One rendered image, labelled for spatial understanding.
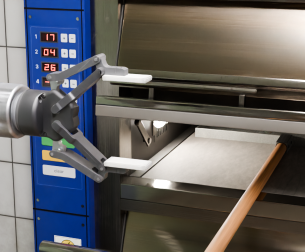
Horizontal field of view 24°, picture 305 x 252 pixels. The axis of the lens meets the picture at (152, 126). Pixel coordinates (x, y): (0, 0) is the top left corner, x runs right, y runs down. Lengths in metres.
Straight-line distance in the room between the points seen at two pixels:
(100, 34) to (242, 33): 0.34
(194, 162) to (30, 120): 0.87
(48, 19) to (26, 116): 0.62
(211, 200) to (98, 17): 0.50
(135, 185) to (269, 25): 0.50
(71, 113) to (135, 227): 0.73
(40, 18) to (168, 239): 0.62
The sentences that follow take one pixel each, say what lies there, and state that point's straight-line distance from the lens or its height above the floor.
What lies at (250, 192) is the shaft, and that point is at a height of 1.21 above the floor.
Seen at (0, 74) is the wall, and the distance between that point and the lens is 1.87.
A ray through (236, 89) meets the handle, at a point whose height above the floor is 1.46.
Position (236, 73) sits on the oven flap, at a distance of 1.60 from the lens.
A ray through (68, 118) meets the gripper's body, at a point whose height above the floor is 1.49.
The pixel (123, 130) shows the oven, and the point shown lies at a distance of 1.77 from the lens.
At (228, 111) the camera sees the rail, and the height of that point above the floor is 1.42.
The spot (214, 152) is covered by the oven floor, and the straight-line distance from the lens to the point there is 2.04.
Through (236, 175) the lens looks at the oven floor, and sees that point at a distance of 1.85.
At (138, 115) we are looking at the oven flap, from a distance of 1.55.
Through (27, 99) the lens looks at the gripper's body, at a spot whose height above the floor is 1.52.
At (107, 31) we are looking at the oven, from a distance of 1.71.
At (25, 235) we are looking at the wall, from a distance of 1.96.
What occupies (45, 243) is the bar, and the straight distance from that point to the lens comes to 1.48.
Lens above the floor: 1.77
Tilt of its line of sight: 15 degrees down
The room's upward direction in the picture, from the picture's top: straight up
